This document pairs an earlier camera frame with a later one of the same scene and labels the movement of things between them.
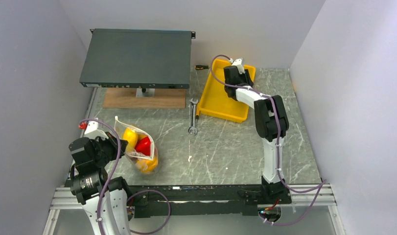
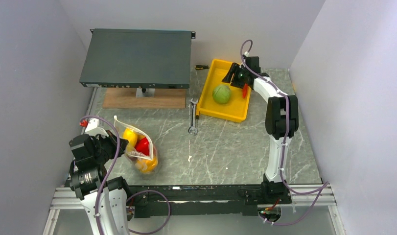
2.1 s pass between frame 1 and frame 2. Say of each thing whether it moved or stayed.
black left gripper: stayed
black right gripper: moved
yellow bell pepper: stayed
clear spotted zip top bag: stayed
